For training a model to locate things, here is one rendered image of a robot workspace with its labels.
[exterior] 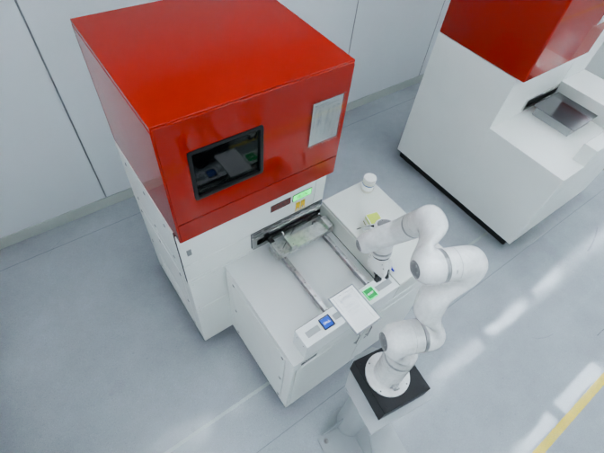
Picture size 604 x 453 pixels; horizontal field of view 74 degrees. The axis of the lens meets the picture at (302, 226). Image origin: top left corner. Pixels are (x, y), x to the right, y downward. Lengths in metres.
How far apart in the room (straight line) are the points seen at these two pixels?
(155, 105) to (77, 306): 2.05
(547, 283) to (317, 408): 2.08
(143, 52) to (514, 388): 2.85
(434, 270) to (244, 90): 0.83
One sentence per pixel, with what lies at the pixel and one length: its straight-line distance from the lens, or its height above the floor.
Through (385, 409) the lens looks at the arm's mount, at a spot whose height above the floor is 0.93.
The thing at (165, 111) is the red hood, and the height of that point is 1.82.
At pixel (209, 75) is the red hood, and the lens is 1.49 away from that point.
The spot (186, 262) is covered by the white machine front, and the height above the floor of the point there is 1.01.
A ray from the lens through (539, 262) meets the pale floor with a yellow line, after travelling 3.82.
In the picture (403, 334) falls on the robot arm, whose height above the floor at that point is 1.34.
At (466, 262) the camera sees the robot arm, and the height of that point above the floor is 1.71.
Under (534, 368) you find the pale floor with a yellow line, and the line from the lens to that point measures 3.29.
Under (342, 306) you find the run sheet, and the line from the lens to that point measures 1.87.
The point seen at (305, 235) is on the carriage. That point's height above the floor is 0.88.
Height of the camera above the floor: 2.61
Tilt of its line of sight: 52 degrees down
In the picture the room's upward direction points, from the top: 8 degrees clockwise
